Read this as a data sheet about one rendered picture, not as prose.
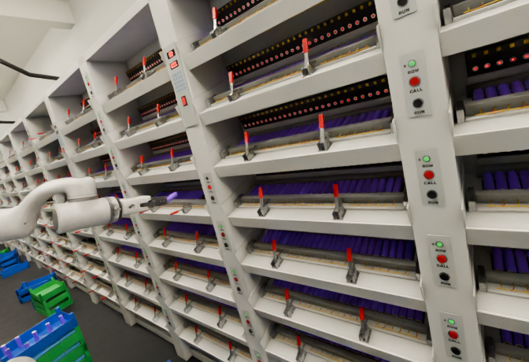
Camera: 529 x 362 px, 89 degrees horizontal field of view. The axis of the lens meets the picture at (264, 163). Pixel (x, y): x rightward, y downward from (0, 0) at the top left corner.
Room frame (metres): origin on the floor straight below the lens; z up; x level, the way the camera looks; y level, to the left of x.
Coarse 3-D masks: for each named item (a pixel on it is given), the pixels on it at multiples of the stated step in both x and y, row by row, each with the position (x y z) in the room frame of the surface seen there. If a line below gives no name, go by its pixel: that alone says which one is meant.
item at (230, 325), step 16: (176, 288) 1.45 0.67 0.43; (176, 304) 1.39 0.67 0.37; (192, 304) 1.34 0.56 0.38; (208, 304) 1.26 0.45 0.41; (224, 304) 1.23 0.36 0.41; (192, 320) 1.28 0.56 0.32; (208, 320) 1.19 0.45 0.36; (224, 320) 1.15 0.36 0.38; (240, 320) 1.12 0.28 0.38; (240, 336) 1.05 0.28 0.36
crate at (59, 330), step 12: (60, 312) 1.47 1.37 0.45; (72, 312) 1.37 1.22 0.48; (36, 324) 1.39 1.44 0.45; (60, 324) 1.42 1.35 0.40; (72, 324) 1.35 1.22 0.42; (24, 336) 1.33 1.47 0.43; (48, 336) 1.26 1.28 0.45; (60, 336) 1.30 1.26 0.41; (0, 348) 1.25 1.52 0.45; (12, 348) 1.29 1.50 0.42; (24, 348) 1.28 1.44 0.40; (36, 348) 1.22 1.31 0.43; (0, 360) 1.15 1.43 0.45
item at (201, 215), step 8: (168, 184) 1.47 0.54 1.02; (176, 184) 1.42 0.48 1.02; (184, 184) 1.38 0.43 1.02; (192, 184) 1.34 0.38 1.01; (152, 192) 1.48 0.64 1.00; (160, 208) 1.31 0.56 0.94; (168, 208) 1.26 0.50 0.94; (176, 208) 1.22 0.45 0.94; (192, 208) 1.15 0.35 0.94; (200, 208) 1.11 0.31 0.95; (208, 208) 1.01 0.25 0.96; (144, 216) 1.37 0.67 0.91; (152, 216) 1.31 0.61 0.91; (160, 216) 1.26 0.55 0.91; (168, 216) 1.21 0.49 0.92; (176, 216) 1.17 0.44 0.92; (184, 216) 1.13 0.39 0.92; (192, 216) 1.09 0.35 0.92; (200, 216) 1.05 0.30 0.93; (208, 216) 1.02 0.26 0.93
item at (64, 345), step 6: (78, 330) 1.37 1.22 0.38; (72, 336) 1.34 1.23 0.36; (78, 336) 1.36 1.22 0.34; (66, 342) 1.31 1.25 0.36; (72, 342) 1.33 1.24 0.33; (54, 348) 1.27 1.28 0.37; (60, 348) 1.28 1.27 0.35; (66, 348) 1.30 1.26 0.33; (48, 354) 1.24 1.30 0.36; (54, 354) 1.26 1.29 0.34; (60, 354) 1.28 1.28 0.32; (36, 360) 1.20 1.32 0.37; (42, 360) 1.22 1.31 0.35; (48, 360) 1.24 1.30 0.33
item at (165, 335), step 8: (136, 320) 1.86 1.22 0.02; (144, 320) 1.79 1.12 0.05; (152, 328) 1.71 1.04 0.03; (160, 328) 1.67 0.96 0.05; (160, 336) 1.65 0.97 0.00; (168, 336) 1.57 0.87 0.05; (192, 352) 1.41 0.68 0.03; (200, 352) 1.38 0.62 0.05; (208, 360) 1.32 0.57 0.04; (216, 360) 1.29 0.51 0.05
